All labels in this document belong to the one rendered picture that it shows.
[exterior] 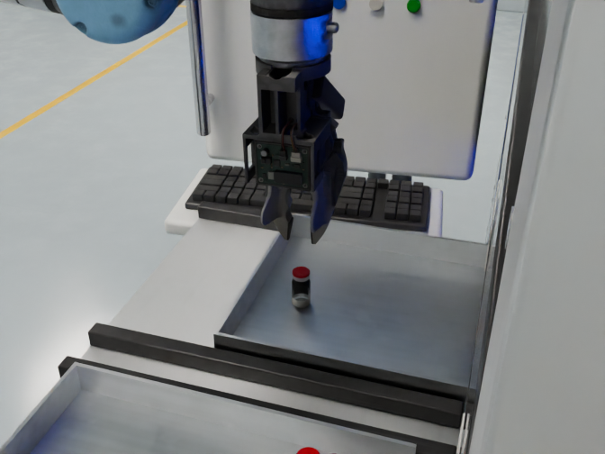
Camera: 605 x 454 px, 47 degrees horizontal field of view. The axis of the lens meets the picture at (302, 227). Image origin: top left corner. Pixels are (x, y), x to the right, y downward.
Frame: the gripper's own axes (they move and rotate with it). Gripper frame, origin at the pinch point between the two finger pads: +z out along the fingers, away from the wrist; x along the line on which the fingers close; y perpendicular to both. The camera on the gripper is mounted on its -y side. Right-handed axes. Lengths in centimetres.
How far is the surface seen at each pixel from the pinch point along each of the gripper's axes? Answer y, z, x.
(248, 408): 20.7, 7.2, 1.1
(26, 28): -352, 94, -316
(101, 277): -101, 97, -104
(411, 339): 3.0, 10.5, 13.4
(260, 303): 1.9, 10.2, -4.7
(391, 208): -33.7, 15.5, 4.2
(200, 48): -40, -6, -30
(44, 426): 26.5, 9.2, -17.1
